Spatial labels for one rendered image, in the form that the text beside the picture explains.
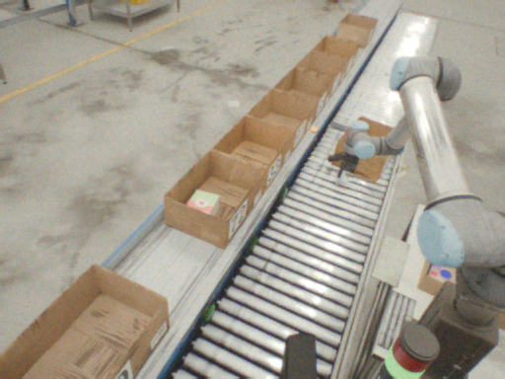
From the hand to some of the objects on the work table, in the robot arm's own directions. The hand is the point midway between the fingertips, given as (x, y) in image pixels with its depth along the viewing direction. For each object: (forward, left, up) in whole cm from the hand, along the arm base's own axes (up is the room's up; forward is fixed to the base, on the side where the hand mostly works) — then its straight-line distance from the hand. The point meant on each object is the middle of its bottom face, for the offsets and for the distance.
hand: (338, 178), depth 219 cm
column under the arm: (-54, +85, -4) cm, 101 cm away
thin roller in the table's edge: (-39, +75, -6) cm, 85 cm away
